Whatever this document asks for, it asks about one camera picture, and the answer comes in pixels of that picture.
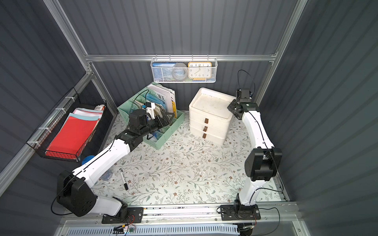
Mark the white ribbed front cover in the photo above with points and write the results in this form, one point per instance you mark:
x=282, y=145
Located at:
x=157, y=230

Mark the white magazine in organizer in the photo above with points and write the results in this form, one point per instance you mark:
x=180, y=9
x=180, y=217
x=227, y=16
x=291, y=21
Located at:
x=167, y=95

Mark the white three-drawer storage unit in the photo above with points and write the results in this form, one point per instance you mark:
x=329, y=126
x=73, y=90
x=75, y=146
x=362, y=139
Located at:
x=209, y=116

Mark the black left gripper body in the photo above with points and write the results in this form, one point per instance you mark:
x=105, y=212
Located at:
x=161, y=121

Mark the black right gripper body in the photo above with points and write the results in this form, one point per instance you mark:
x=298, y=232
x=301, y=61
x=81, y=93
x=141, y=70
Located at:
x=234, y=107

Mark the black white marker pen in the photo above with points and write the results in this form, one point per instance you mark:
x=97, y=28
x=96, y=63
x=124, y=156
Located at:
x=123, y=179

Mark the blue-lid clear jar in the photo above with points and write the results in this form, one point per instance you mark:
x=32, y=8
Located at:
x=106, y=176

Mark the black wire wall tray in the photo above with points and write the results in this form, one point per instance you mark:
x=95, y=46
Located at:
x=87, y=103

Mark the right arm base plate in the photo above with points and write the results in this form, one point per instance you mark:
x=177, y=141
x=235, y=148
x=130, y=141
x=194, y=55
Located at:
x=242, y=212

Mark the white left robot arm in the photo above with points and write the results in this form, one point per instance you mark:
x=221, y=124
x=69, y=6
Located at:
x=74, y=189

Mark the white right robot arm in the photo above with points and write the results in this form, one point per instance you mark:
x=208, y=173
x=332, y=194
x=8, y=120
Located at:
x=262, y=163

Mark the mint green file organizer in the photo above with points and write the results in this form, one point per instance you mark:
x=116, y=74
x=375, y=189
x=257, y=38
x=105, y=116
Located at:
x=138, y=102

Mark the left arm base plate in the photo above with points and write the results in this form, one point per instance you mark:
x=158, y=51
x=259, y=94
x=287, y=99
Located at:
x=125, y=215

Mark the blue box in basket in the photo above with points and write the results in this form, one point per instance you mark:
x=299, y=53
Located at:
x=162, y=71

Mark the yellow alarm clock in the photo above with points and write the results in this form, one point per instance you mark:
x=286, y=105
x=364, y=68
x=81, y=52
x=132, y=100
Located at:
x=200, y=70

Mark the grey tape roll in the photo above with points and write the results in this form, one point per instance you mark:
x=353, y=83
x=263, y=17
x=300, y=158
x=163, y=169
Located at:
x=179, y=72

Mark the red paper folder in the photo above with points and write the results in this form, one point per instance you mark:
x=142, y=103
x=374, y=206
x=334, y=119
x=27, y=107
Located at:
x=74, y=133

